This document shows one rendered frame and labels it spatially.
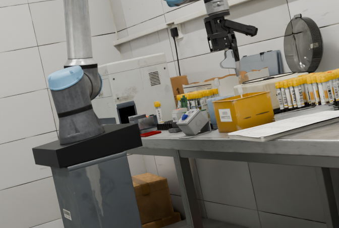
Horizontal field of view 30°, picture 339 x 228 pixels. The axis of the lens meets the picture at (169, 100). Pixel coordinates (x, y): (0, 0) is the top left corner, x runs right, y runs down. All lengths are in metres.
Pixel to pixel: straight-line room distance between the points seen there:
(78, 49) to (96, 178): 0.45
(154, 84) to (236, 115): 0.86
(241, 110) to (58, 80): 0.59
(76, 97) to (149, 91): 0.69
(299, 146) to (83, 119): 0.76
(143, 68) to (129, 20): 1.23
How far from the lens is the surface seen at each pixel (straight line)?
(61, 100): 2.03
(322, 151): 1.49
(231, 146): 1.80
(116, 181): 2.03
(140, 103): 2.64
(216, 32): 2.06
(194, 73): 3.26
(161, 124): 2.45
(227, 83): 2.50
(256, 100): 1.91
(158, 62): 2.69
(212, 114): 2.13
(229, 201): 3.28
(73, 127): 2.03
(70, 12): 2.16
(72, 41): 2.16
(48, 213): 3.90
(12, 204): 3.84
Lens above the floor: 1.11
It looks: 3 degrees down
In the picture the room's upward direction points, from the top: 12 degrees counter-clockwise
